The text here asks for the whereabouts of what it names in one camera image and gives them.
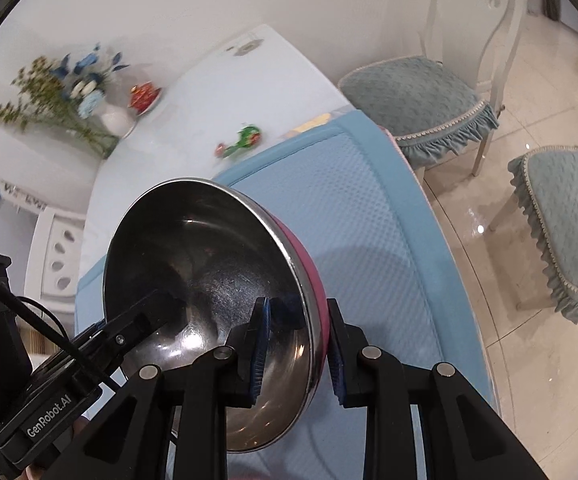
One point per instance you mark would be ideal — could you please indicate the white ceramic vase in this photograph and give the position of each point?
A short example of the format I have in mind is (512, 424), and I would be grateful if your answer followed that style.
(116, 121)

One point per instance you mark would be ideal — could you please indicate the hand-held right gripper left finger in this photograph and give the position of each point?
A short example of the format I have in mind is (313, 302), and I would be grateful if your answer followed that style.
(260, 355)

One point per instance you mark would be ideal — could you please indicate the green toy figurine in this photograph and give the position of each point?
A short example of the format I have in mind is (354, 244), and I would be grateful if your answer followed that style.
(244, 137)

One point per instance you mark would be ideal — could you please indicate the pink steel-lined bowl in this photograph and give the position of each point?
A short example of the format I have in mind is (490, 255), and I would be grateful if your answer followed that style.
(209, 260)

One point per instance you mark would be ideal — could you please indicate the blue and white artificial flowers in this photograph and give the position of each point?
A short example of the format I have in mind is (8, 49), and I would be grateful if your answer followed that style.
(86, 80)

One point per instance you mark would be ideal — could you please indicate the white carved cabinet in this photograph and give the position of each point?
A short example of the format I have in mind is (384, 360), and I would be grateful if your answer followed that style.
(21, 195)

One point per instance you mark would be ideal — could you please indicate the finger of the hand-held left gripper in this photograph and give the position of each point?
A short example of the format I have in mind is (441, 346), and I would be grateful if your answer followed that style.
(144, 312)

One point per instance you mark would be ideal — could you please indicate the grey table socket cover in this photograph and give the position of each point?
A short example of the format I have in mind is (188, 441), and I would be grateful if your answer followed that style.
(247, 46)

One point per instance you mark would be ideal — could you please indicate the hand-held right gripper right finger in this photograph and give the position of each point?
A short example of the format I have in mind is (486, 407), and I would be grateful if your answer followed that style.
(335, 360)

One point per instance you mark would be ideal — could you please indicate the clear glass vase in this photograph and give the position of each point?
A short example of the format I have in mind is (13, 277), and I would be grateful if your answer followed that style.
(94, 140)

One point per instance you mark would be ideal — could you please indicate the red lidded teacup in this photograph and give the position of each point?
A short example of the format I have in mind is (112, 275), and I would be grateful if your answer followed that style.
(141, 96)

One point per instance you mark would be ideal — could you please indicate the light blue table mat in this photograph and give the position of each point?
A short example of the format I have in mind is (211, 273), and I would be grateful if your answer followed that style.
(369, 220)

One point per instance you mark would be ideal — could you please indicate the blue ruffled seat cushion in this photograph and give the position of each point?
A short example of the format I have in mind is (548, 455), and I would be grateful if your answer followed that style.
(409, 95)

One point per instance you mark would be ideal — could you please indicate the white saucer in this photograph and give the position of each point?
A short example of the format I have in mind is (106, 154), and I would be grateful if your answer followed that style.
(155, 102)

